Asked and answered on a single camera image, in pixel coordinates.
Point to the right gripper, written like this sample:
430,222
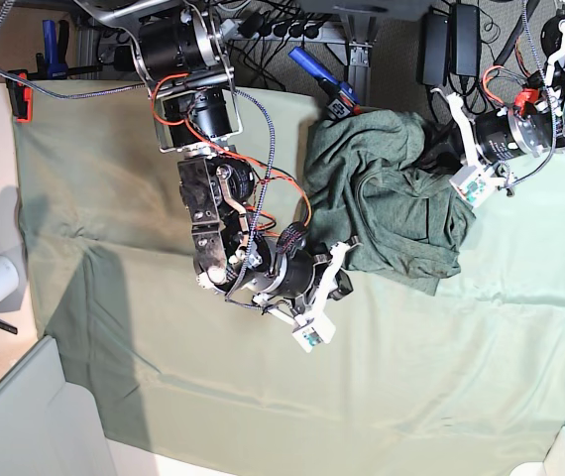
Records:
327,283

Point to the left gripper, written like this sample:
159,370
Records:
443,151

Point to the dark green T-shirt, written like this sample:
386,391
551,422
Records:
362,179

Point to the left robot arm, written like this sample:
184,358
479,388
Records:
524,91

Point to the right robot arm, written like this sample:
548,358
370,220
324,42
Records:
234,239

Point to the blue and orange clamp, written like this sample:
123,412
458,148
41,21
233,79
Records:
342,100

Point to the left black power adapter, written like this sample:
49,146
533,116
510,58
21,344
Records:
465,31

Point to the grey power strip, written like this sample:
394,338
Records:
318,31

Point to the light green table cloth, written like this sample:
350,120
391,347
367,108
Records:
470,381

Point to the light green box edge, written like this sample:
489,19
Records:
49,426

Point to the red and black clamp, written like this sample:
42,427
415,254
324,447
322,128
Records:
21,100

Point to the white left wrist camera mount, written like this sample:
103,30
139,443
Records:
476,181

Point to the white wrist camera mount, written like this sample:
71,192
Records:
476,181
297,291

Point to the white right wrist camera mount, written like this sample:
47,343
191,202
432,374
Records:
297,291

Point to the blue handled clamp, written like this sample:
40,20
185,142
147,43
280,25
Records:
51,64

